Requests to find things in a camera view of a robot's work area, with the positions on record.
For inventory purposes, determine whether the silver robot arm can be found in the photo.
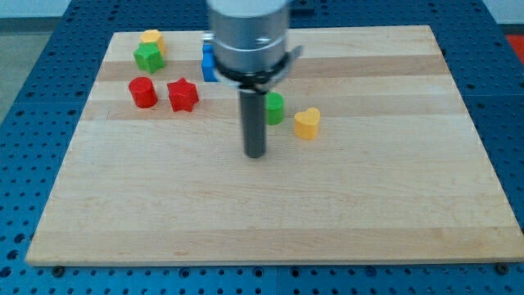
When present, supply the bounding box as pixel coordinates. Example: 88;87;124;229
205;0;303;93

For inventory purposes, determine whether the red star block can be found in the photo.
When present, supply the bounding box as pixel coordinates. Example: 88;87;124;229
167;78;199;112

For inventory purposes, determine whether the green star block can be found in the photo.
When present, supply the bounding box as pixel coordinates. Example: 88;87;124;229
133;43;165;74

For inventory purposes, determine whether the dark grey pointer rod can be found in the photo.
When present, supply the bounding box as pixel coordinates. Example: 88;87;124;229
239;89;266;158

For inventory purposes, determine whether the green cylinder block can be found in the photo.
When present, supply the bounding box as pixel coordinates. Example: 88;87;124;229
265;92;284;125

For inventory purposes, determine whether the yellow heart block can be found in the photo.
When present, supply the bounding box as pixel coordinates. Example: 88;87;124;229
294;107;321;140

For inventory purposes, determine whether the blue block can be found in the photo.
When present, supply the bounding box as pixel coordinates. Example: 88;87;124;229
201;43;218;82

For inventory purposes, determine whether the light wooden board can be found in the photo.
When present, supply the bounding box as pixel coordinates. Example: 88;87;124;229
26;25;523;266

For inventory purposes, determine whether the red cylinder block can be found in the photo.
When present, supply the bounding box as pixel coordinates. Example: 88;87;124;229
128;76;158;108

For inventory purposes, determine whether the yellow hexagon block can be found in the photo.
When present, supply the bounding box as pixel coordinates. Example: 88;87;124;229
139;29;166;56

